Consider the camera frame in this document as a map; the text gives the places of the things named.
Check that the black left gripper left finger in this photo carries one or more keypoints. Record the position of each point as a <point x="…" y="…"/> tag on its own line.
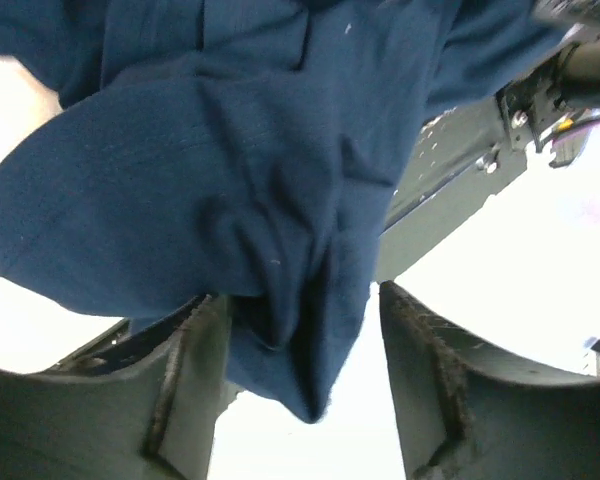
<point x="145" y="408"/>

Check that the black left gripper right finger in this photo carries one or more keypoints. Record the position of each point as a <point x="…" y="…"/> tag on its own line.
<point x="466" y="408"/>

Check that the navy blue t shirt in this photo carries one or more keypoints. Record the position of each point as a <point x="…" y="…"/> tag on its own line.
<point x="243" y="148"/>

